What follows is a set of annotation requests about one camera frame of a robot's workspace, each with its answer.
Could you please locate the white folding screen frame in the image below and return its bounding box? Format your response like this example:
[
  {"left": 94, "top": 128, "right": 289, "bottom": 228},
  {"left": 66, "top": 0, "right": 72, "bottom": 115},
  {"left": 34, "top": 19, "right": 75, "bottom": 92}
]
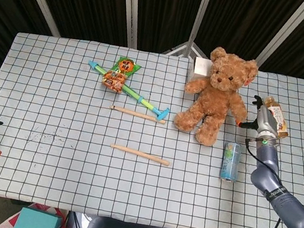
[{"left": 0, "top": 0, "right": 304, "bottom": 141}]

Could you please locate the green and blue toy pump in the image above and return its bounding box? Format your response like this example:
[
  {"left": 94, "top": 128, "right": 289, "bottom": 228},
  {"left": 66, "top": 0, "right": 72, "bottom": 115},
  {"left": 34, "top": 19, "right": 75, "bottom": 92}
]
[{"left": 81, "top": 60, "right": 176, "bottom": 122}]

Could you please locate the brown teddy bear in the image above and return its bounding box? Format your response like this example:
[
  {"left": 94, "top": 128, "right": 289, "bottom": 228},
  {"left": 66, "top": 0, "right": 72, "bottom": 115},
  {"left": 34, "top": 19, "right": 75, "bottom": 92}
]
[{"left": 171, "top": 41, "right": 262, "bottom": 153}]

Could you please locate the blue checked tablecloth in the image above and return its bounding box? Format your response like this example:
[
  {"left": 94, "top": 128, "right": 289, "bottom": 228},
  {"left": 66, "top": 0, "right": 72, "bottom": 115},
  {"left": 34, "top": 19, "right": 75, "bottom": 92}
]
[{"left": 0, "top": 25, "right": 304, "bottom": 228}]

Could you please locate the white cardboard box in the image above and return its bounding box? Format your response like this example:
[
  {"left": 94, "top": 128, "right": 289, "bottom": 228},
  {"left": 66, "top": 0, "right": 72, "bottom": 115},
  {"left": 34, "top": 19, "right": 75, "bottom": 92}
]
[{"left": 186, "top": 55, "right": 214, "bottom": 87}]

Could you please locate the wooden stick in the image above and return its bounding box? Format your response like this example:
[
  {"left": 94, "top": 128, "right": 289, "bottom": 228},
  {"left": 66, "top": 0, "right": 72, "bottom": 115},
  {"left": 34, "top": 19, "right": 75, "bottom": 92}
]
[
  {"left": 108, "top": 143, "right": 172, "bottom": 167},
  {"left": 108, "top": 105, "right": 167, "bottom": 125}
]

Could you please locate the light blue drink can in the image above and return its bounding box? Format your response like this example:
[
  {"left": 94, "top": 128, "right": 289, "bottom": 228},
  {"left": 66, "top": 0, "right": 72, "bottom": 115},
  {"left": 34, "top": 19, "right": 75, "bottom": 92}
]
[{"left": 218, "top": 140, "right": 243, "bottom": 183}]

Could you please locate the teal box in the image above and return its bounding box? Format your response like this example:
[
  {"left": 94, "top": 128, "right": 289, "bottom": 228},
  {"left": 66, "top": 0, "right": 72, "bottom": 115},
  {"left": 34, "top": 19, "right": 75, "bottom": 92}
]
[{"left": 13, "top": 205, "right": 65, "bottom": 228}]

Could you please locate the green snack packet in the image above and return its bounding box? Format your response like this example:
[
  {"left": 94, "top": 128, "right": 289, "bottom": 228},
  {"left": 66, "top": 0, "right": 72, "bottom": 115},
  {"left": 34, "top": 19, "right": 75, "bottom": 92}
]
[{"left": 100, "top": 54, "right": 144, "bottom": 97}]

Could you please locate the orange tea bottle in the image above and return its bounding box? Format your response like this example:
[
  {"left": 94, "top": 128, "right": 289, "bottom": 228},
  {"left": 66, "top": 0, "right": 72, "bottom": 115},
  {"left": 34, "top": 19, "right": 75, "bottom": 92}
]
[{"left": 257, "top": 94, "right": 294, "bottom": 141}]

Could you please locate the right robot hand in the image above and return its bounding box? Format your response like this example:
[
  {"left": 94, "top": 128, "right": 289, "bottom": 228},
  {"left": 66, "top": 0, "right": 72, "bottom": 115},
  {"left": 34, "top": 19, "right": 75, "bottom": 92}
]
[{"left": 234, "top": 92, "right": 285, "bottom": 139}]

